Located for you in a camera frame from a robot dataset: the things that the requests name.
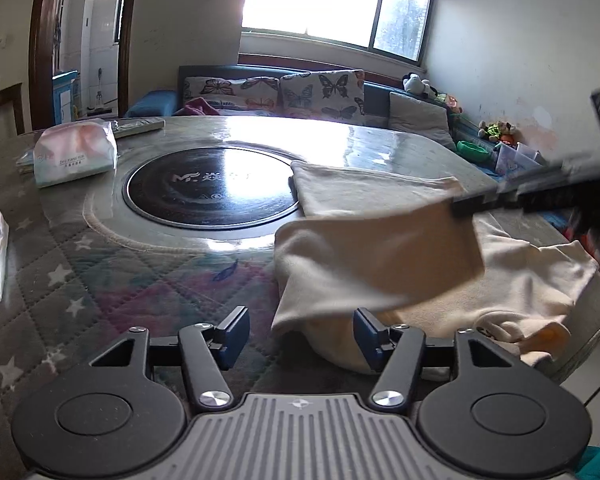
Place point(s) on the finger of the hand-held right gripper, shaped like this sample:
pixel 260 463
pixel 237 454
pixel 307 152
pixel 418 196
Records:
pixel 520 200

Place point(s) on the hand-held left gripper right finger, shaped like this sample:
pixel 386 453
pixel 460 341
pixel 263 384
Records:
pixel 367 340

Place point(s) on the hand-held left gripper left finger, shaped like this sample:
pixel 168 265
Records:
pixel 235 332

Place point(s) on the cream long-sleeved top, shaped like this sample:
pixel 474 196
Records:
pixel 380 260

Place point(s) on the clear plastic storage box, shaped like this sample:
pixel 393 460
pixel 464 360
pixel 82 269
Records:
pixel 515 160

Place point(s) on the blue sofa blanket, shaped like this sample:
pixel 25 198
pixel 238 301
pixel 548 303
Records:
pixel 485 166

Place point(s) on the green bowl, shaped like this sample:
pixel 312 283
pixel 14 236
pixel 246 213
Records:
pixel 472 149

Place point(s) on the plush toy with green outfit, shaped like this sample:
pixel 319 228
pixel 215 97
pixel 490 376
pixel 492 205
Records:
pixel 491 132

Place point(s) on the brown plush bear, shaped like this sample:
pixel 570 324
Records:
pixel 505 127

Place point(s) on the pink plush toy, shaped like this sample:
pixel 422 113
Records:
pixel 452 102

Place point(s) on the grey pillow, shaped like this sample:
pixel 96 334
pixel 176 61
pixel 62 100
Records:
pixel 420 115

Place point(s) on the round black induction cooker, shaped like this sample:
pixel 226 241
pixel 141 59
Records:
pixel 180 200

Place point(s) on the black and white plush toy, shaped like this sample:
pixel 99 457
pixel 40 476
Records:
pixel 415 84

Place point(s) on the butterfly print pillow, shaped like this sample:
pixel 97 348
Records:
pixel 325 92
pixel 230 90

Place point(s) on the white remote control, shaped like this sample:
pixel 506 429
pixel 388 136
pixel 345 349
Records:
pixel 137 127

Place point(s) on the magenta cloth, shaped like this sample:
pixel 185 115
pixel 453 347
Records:
pixel 200 106

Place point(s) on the white tissue pack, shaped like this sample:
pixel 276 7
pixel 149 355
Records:
pixel 75 152

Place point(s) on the blue sofa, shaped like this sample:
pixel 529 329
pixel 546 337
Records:
pixel 155 102

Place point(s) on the blue cabinet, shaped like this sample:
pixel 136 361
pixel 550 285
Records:
pixel 65 100

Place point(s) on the window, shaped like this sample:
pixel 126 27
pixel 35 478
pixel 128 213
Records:
pixel 305 0

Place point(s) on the brown door frame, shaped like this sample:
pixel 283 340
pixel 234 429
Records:
pixel 42 60

